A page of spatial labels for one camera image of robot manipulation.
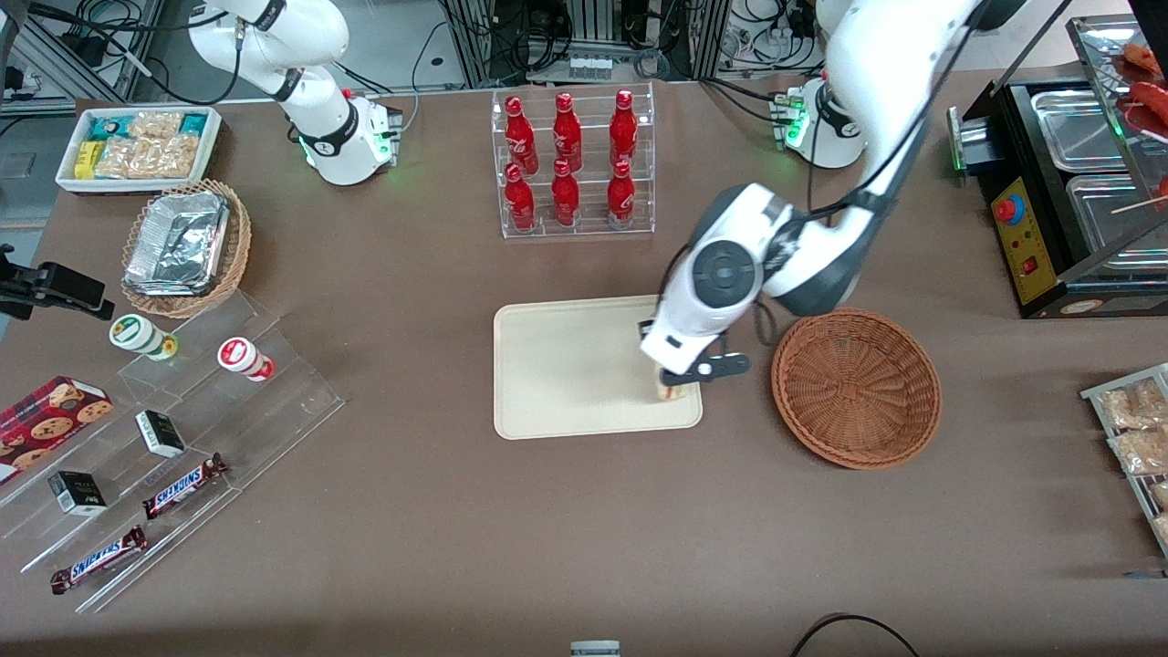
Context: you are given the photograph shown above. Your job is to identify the cream plastic tray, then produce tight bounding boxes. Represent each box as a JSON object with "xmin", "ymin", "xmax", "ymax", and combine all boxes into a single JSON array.
[{"xmin": 493, "ymin": 293, "xmax": 704, "ymax": 442}]

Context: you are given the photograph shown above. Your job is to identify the light wicker basket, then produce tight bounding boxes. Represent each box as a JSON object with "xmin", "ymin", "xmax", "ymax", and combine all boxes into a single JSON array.
[{"xmin": 120, "ymin": 179, "xmax": 254, "ymax": 320}]

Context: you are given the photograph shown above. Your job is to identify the brown wicker basket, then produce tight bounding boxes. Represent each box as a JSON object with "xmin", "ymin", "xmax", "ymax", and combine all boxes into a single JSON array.
[{"xmin": 771, "ymin": 308, "xmax": 943, "ymax": 472}]

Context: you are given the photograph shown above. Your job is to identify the green lid cup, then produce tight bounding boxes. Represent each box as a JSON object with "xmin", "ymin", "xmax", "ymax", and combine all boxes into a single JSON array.
[{"xmin": 109, "ymin": 313, "xmax": 180, "ymax": 362}]

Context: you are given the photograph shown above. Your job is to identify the aluminium foil container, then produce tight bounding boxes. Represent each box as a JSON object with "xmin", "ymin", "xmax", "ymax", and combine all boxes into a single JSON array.
[{"xmin": 124, "ymin": 189, "xmax": 232, "ymax": 298}]

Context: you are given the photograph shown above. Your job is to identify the red cookie box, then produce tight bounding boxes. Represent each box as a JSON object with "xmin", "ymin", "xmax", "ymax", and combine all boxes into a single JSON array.
[{"xmin": 0, "ymin": 375, "xmax": 116, "ymax": 485}]

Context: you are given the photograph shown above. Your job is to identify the clear cracker bag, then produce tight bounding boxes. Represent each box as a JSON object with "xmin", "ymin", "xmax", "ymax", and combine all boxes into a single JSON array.
[
  {"xmin": 128, "ymin": 111, "xmax": 184, "ymax": 141},
  {"xmin": 95, "ymin": 137, "xmax": 152, "ymax": 180},
  {"xmin": 146, "ymin": 135, "xmax": 203, "ymax": 180}
]

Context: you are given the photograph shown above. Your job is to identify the clear acrylic bottle rack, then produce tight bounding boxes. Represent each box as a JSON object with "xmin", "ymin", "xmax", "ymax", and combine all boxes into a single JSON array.
[{"xmin": 491, "ymin": 81, "xmax": 656, "ymax": 241}]

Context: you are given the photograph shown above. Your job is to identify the red cola bottle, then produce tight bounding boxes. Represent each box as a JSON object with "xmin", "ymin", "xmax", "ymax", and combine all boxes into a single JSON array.
[
  {"xmin": 551, "ymin": 91, "xmax": 584, "ymax": 173},
  {"xmin": 550, "ymin": 159, "xmax": 581, "ymax": 229},
  {"xmin": 609, "ymin": 89, "xmax": 640, "ymax": 171},
  {"xmin": 504, "ymin": 96, "xmax": 540, "ymax": 175},
  {"xmin": 606, "ymin": 160, "xmax": 637, "ymax": 230},
  {"xmin": 504, "ymin": 162, "xmax": 537, "ymax": 234}
]

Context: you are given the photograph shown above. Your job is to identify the small black box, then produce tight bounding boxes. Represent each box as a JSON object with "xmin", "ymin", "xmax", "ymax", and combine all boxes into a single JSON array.
[
  {"xmin": 134, "ymin": 409, "xmax": 187, "ymax": 459},
  {"xmin": 47, "ymin": 470, "xmax": 109, "ymax": 517}
]

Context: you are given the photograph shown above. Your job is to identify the red lid cup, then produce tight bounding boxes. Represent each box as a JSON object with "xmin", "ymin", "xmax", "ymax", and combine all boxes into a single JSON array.
[{"xmin": 216, "ymin": 336, "xmax": 276, "ymax": 383}]

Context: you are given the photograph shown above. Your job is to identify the white rectangular snack tub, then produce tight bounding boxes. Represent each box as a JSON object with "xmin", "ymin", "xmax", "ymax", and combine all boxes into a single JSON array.
[{"xmin": 55, "ymin": 105, "xmax": 224, "ymax": 197}]

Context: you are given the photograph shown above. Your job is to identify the Snickers chocolate bar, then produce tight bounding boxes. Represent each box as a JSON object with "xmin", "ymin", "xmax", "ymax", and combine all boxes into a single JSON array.
[
  {"xmin": 49, "ymin": 525, "xmax": 149, "ymax": 596},
  {"xmin": 142, "ymin": 453, "xmax": 229, "ymax": 522}
]

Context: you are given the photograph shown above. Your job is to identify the clear acrylic stepped display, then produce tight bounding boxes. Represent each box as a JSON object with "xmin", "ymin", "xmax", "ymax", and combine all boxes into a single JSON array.
[{"xmin": 0, "ymin": 289, "xmax": 347, "ymax": 615}]

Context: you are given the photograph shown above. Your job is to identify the black hot dog appliance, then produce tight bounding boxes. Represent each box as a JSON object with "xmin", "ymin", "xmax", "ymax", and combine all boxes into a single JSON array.
[{"xmin": 947, "ymin": 13, "xmax": 1168, "ymax": 321}]

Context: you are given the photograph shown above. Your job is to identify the steel appliance pan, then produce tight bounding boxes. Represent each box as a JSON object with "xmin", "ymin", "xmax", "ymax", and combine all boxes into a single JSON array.
[
  {"xmin": 1065, "ymin": 172, "xmax": 1168, "ymax": 276},
  {"xmin": 1030, "ymin": 89, "xmax": 1134, "ymax": 173}
]

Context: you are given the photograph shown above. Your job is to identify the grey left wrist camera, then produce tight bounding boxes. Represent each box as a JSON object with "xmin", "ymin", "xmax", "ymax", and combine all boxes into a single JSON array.
[{"xmin": 660, "ymin": 353, "xmax": 753, "ymax": 386}]

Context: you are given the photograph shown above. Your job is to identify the aluminium frame rack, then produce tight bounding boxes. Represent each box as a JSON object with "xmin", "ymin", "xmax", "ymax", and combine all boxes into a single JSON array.
[{"xmin": 443, "ymin": 0, "xmax": 733, "ymax": 87}]

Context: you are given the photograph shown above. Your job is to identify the black cable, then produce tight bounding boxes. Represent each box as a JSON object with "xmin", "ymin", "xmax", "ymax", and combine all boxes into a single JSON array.
[{"xmin": 788, "ymin": 613, "xmax": 922, "ymax": 657}]

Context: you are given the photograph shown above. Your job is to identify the grey wire snack rack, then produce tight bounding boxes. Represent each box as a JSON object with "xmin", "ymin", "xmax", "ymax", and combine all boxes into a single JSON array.
[{"xmin": 1080, "ymin": 362, "xmax": 1168, "ymax": 559}]

